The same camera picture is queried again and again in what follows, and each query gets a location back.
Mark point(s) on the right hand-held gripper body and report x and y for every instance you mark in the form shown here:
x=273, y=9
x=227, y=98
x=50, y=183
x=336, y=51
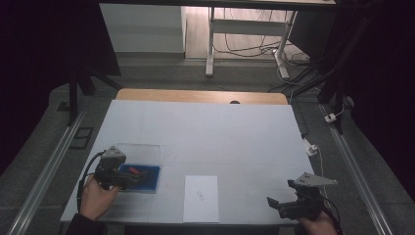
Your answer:
x=303, y=205

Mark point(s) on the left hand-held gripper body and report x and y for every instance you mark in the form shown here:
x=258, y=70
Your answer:
x=109, y=166

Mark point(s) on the red stamp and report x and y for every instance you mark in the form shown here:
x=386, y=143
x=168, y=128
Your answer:
x=133, y=170

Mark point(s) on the clear box with blue pad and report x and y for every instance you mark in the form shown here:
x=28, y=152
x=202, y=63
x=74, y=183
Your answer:
x=145, y=181

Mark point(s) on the person's right hand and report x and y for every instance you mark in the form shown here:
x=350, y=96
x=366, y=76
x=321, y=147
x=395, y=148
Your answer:
x=318, y=226

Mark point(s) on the person's left hand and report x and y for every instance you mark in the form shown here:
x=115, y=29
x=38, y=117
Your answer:
x=94, y=202

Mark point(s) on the white paper sheet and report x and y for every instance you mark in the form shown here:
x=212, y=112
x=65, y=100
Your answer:
x=201, y=199

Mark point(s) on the small white connector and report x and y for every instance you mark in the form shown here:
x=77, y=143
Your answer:
x=330, y=117

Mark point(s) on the black metal stand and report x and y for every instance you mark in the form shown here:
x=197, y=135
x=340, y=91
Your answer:
x=73, y=94
x=332, y=78

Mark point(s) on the white table cover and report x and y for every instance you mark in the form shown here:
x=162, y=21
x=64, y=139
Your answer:
x=212, y=137

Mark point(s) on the white cabinet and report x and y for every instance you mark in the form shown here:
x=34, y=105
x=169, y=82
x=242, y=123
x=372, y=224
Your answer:
x=143, y=29

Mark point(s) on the aluminium rail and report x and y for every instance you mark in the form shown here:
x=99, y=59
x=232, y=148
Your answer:
x=355, y=176
x=45, y=173

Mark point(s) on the white desk frame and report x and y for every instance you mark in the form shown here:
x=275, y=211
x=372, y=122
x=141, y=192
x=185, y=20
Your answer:
x=248, y=27

